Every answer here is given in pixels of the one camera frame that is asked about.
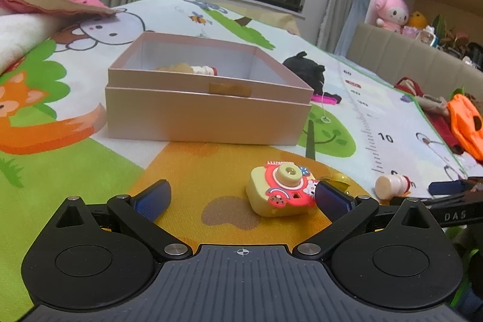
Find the beige corduroy cloth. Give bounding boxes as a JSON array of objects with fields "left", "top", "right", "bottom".
[{"left": 413, "top": 94, "right": 452, "bottom": 117}]

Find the yellow and red toy camera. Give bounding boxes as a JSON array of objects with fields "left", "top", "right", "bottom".
[{"left": 246, "top": 161, "right": 318, "bottom": 219}]

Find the orange plastic toy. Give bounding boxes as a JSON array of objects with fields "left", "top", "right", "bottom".
[{"left": 446, "top": 94, "right": 483, "bottom": 157}]

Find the yellow plush toy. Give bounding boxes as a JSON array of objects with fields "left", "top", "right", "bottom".
[{"left": 408, "top": 11, "right": 429, "bottom": 29}]

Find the translucent plastic sheet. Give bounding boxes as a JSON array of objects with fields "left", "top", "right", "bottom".
[{"left": 335, "top": 0, "right": 372, "bottom": 57}]

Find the pink cardboard box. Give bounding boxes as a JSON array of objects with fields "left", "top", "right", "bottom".
[{"left": 105, "top": 31, "right": 315, "bottom": 146}]

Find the black plush toy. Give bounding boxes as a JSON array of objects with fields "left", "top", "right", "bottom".
[{"left": 282, "top": 51, "right": 327, "bottom": 97}]

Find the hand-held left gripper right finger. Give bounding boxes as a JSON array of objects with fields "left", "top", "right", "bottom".
[{"left": 296, "top": 180, "right": 440, "bottom": 260}]

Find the white and teal toy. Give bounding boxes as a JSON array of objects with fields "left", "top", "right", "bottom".
[{"left": 417, "top": 26, "right": 440, "bottom": 47}]

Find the cartoon animal play mat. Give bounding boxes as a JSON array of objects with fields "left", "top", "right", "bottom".
[{"left": 0, "top": 0, "right": 483, "bottom": 322}]

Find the pink rabbit plush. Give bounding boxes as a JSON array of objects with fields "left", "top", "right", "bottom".
[{"left": 375, "top": 0, "right": 410, "bottom": 34}]

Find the white bottle with red cap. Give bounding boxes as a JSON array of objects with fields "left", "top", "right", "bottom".
[
  {"left": 375, "top": 174, "right": 413, "bottom": 201},
  {"left": 192, "top": 65, "right": 219, "bottom": 77}
]

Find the small figurine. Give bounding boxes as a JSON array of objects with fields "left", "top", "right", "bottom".
[{"left": 155, "top": 62, "right": 195, "bottom": 76}]

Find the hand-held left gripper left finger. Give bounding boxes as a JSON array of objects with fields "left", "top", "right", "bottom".
[{"left": 43, "top": 179, "right": 191, "bottom": 261}]

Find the white fleece blanket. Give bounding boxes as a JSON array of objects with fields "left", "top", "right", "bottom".
[{"left": 0, "top": 11, "right": 91, "bottom": 76}]

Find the potted plant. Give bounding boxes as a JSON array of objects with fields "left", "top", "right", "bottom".
[{"left": 432, "top": 14, "right": 473, "bottom": 56}]

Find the beige padded headboard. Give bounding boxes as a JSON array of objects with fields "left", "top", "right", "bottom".
[{"left": 347, "top": 22, "right": 483, "bottom": 107}]

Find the red cloth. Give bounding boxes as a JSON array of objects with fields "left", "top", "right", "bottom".
[{"left": 394, "top": 77, "right": 472, "bottom": 157}]

